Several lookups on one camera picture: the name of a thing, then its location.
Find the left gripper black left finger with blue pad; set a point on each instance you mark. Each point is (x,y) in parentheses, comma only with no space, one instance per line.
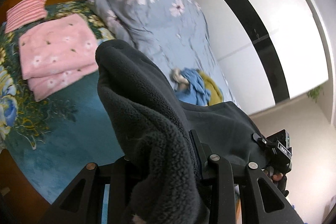
(83,199)

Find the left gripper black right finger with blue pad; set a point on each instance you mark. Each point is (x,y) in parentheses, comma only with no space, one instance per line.
(229,189)

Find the black fleece jacket white stripes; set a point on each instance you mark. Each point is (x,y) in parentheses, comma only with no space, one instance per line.
(152,127)

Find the right hand in black glove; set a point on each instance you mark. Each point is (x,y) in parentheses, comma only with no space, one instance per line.
(278,179)

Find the teal floral bed sheet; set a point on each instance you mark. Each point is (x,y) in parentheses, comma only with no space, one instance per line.
(52,140)

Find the olive yellow garment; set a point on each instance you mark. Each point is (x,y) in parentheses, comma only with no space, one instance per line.
(216,95)

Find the blue garment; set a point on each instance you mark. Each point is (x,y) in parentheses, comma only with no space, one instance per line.
(191,87)

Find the white wardrobe black stripe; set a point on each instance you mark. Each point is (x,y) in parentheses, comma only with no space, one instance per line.
(270,51)

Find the pink floral folded blanket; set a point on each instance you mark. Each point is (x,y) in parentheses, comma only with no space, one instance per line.
(56,54)

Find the light blue floral quilt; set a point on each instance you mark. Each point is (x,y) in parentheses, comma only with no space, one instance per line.
(172,33)

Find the pink striped folded cloth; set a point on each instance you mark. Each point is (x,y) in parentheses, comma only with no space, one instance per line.
(23,13)

